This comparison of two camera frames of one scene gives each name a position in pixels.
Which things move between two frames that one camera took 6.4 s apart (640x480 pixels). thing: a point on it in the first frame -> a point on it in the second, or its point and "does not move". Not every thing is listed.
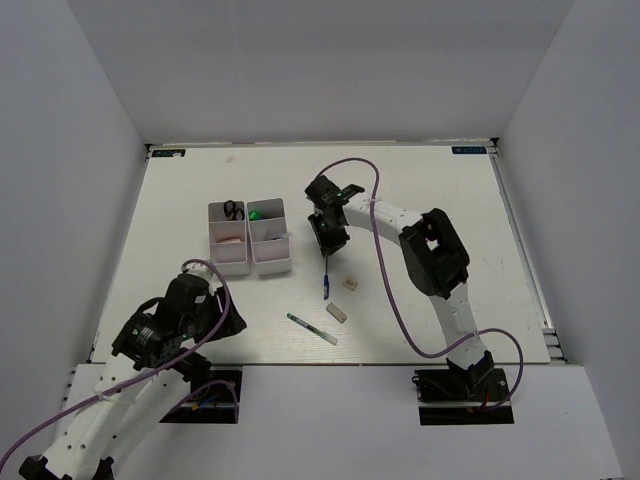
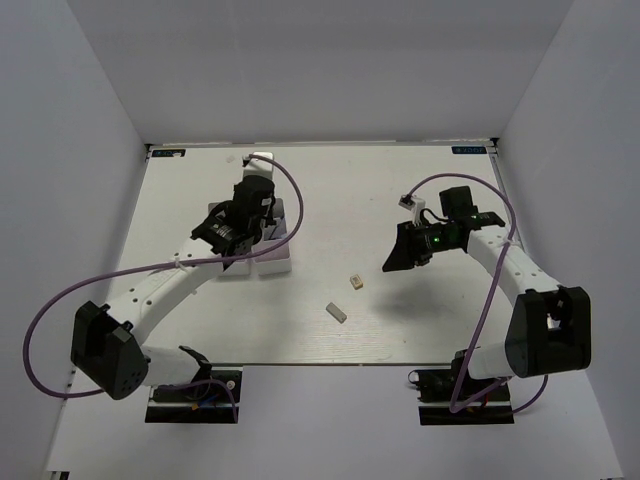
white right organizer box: [269, 236] does not move
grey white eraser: [336, 312] does not move
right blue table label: [469, 150] does not move
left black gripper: [234, 321] -> [270, 220]
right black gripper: [326, 244] -> [407, 251]
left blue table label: [168, 152] does not move
